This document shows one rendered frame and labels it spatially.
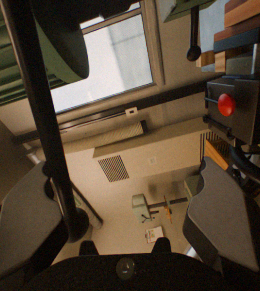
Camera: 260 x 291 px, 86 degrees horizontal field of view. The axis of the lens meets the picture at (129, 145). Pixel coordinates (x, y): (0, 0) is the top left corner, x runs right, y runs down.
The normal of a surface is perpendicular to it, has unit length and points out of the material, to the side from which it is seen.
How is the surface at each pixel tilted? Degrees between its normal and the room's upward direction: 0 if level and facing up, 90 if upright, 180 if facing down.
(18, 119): 90
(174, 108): 90
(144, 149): 90
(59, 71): 90
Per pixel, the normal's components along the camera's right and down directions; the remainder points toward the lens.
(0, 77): 0.22, 0.94
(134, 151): 0.05, 0.58
